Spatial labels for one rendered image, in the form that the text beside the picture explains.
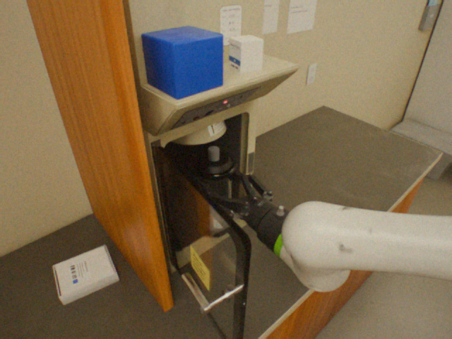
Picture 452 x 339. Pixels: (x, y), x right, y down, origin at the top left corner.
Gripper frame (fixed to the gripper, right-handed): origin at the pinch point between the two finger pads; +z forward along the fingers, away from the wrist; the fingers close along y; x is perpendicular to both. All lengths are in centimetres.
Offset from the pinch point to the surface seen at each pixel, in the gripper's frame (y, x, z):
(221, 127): -4.7, -12.2, 3.2
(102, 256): 31.6, 22.9, 14.5
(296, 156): -59, 28, 19
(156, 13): 11.8, -41.5, -0.5
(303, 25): -89, -21, 47
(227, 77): 1.9, -29.8, -7.6
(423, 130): -274, 91, 29
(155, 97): 16.5, -29.1, -5.7
